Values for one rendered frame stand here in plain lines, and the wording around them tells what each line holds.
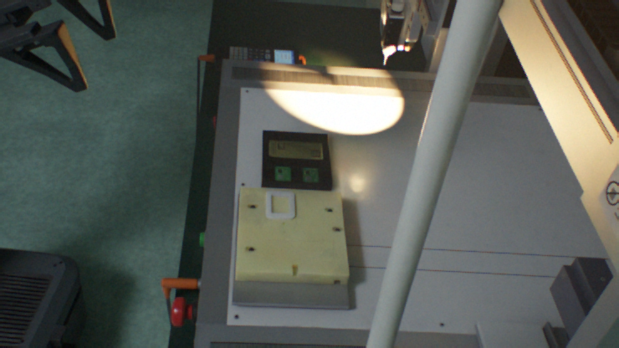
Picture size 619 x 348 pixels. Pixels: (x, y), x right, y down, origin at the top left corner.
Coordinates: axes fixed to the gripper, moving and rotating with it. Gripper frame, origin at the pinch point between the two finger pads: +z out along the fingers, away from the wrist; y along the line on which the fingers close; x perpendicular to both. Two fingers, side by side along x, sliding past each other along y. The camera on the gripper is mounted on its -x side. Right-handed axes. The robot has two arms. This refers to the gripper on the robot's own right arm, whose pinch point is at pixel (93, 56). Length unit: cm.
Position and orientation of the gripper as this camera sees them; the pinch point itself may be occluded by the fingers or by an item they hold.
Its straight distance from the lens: 74.1
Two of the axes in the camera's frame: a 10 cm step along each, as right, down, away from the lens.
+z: 4.0, 7.0, 5.8
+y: 0.9, -6.7, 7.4
